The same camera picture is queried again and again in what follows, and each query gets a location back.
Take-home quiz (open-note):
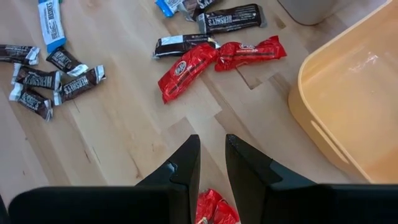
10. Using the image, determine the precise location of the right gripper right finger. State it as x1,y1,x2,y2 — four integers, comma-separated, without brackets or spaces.
225,133,398,224

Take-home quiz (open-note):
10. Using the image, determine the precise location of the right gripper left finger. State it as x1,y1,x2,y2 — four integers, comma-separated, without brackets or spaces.
8,134,201,224

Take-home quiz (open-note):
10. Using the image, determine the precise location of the red Kit Kat bar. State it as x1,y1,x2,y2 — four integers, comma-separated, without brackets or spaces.
195,189,224,224
157,42,220,105
213,198,241,224
214,35,287,72

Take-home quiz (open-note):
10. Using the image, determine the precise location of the brown Hershey's chocolate bar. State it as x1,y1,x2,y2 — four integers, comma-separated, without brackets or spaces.
152,33,221,60
52,64,106,106
178,0,223,22
8,82,54,122
196,2,268,35
11,63,63,91
0,44,41,66
45,46,90,78

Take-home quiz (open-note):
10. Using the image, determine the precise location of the blue white Hershey's bar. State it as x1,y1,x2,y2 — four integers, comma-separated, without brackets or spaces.
37,0,67,54
154,0,184,19

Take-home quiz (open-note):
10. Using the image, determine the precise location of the yellow plastic basket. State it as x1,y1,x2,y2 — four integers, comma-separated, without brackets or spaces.
287,0,398,184

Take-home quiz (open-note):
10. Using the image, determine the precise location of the grey plastic basket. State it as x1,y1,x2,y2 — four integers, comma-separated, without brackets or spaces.
276,0,354,26

